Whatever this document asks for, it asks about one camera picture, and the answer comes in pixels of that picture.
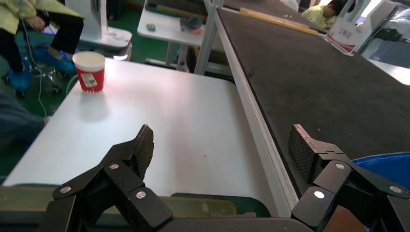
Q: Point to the blue shoe cover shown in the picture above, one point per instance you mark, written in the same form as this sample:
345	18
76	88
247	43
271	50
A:
19	78
54	59

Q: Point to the dark-haired seated worker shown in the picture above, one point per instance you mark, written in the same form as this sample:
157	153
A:
323	14

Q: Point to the grey-sleeved person arm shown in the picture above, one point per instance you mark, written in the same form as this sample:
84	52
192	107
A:
16	125

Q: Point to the small green object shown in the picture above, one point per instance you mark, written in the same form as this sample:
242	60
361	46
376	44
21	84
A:
151	27

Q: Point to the white machine column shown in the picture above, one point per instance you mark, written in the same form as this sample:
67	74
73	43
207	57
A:
378	12

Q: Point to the large black conveyor mat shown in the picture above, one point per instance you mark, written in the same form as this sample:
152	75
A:
320	89

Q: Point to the yellow wooden strip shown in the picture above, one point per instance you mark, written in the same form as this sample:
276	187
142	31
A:
275	20

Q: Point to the blue corrugated plastic box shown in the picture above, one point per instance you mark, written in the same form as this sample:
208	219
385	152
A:
387	166

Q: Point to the white red acrylic sign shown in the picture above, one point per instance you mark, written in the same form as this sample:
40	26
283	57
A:
344	35

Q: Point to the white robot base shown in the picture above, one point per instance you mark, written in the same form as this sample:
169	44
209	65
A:
99	28

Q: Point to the white upright frame post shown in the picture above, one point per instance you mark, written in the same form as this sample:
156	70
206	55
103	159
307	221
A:
206	38

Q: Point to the worker in yellow-green jacket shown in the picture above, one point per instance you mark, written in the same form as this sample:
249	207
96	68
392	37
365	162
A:
61	25

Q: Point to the small white side table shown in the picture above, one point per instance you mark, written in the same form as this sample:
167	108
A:
166	30

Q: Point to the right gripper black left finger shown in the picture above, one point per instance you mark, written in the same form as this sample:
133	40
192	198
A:
125	182

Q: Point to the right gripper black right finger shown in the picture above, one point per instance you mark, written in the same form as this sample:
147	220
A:
339	179

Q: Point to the red paper cup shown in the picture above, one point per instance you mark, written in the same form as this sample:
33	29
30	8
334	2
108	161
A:
89	73

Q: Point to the aluminium conveyor frame rail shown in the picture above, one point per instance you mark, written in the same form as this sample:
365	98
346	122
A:
253	109

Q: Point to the grey lumpy object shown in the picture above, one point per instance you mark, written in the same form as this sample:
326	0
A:
190	25

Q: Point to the small black conveyor mat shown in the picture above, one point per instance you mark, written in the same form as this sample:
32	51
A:
266	8

